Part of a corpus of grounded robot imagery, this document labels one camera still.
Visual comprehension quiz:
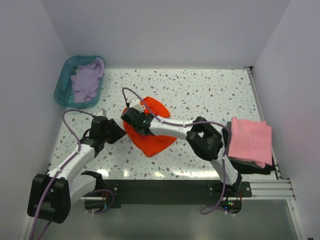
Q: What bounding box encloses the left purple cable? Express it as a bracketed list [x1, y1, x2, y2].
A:
[27, 109, 116, 240]

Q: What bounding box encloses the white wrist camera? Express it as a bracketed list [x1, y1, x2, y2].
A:
[128, 98, 146, 112]
[96, 108, 107, 117]

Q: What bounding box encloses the pink folded t shirt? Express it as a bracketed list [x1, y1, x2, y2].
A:
[228, 117, 273, 169]

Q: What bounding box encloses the black folded t shirt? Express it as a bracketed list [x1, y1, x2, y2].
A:
[222, 120, 275, 175]

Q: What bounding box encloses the teal plastic basket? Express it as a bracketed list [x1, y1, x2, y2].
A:
[54, 55, 106, 109]

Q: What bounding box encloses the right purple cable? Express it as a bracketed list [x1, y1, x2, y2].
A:
[121, 87, 241, 215]

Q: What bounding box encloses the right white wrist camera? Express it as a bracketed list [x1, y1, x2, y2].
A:
[128, 98, 146, 112]

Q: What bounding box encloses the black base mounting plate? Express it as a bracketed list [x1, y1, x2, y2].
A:
[79, 178, 253, 210]

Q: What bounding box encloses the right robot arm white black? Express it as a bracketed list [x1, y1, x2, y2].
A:
[121, 107, 242, 197]

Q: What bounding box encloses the lilac t shirt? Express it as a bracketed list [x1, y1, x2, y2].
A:
[71, 57, 105, 103]

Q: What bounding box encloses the purple cable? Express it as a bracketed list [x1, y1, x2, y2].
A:
[121, 87, 241, 215]
[27, 109, 116, 240]

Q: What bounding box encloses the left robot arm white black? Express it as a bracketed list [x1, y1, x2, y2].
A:
[27, 116, 126, 224]

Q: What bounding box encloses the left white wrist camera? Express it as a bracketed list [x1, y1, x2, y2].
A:
[96, 108, 107, 117]

